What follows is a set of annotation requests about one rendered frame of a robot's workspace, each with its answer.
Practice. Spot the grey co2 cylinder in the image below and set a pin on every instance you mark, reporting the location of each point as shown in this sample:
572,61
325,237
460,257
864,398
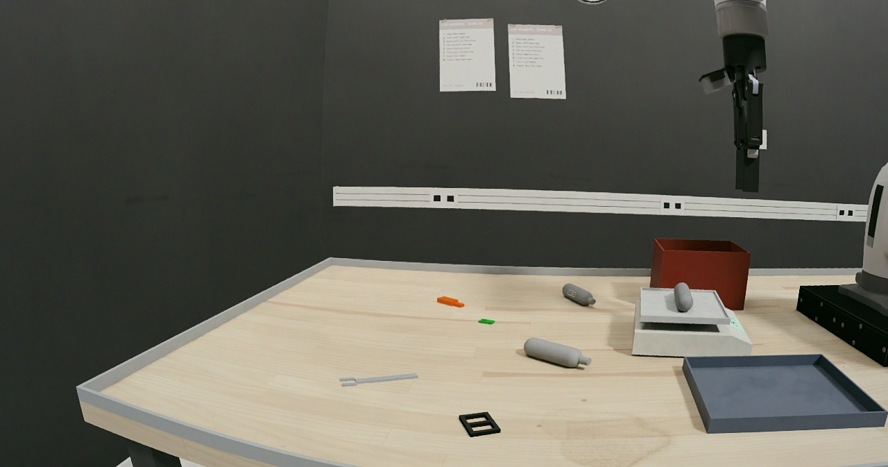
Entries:
555,352
683,297

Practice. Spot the white digital scale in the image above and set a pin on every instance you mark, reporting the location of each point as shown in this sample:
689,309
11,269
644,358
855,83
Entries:
675,332

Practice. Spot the grey metal gas cylinder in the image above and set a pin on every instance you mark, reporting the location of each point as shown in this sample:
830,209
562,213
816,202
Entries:
578,294

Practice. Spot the black rectangular buckle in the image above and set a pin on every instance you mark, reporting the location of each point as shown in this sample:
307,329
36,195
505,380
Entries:
489,421

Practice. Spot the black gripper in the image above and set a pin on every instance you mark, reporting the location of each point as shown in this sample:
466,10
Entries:
746,54

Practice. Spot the grey table edge trim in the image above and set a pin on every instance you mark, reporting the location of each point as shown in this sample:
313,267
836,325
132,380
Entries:
89,391

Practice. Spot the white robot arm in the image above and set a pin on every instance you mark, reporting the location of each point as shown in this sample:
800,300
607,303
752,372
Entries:
749,17

